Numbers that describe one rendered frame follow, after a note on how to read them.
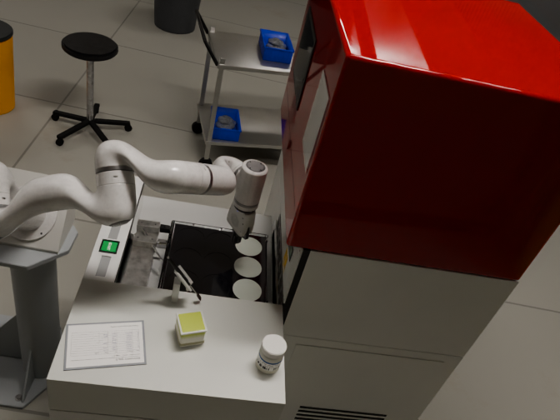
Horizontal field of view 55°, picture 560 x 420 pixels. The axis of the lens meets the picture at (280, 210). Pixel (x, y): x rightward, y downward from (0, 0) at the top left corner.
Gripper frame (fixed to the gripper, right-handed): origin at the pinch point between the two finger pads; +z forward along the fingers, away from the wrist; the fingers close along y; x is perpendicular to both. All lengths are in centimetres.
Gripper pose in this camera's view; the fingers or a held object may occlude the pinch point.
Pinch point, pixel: (236, 237)
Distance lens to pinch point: 188.7
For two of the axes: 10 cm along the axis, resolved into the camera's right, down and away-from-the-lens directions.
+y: 5.5, 6.3, -5.5
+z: -2.4, 7.5, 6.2
